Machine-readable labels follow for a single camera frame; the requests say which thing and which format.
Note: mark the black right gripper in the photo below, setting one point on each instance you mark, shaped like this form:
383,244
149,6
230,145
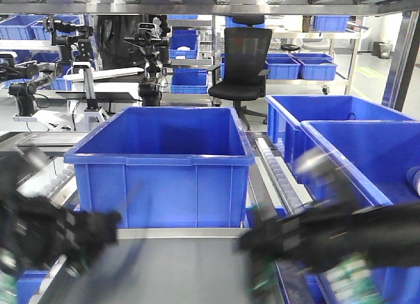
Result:
327,232

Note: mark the blue bin right near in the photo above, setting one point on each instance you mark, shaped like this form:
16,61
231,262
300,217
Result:
377,156

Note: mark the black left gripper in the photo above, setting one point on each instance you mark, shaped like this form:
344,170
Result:
35,232

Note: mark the blue bin in front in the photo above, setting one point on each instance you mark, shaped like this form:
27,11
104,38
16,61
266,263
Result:
162,167

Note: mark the person in black clothes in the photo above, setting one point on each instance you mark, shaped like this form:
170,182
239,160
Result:
114,51

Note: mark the blue bin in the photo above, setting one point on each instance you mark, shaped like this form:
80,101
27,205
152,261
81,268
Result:
287,112
162,167
377,156

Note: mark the large metal tray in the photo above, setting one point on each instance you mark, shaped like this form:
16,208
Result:
178,265

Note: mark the blue bin right rear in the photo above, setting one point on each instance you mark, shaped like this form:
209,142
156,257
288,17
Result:
287,112

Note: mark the metal shelf rack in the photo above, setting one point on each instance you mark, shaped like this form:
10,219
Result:
401,68

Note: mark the black office chair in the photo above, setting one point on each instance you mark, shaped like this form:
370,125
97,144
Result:
245,52

